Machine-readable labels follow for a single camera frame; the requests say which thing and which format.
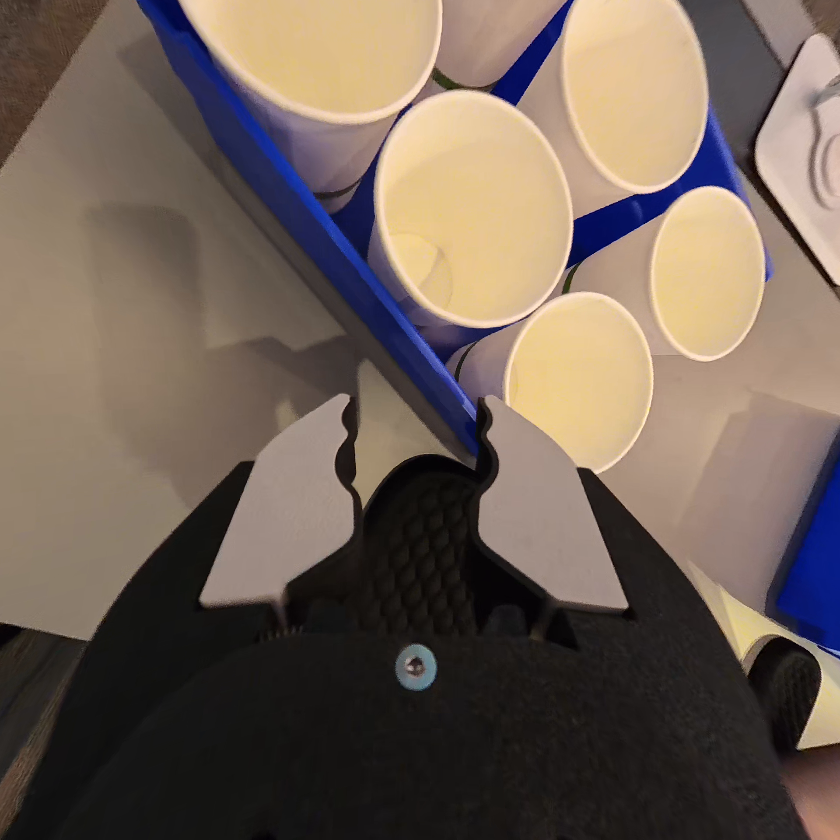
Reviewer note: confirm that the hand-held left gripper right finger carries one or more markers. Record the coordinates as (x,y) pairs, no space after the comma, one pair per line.
(558,532)

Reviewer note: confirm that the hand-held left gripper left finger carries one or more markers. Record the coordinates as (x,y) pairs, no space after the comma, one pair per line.
(276,525)

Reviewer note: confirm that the blue plastic bin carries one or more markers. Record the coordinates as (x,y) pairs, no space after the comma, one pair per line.
(814,578)
(420,368)

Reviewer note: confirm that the black wrist rest pad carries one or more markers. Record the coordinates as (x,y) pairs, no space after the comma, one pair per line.
(420,551)

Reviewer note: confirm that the white mount plate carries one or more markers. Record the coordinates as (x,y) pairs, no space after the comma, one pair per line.
(794,145)

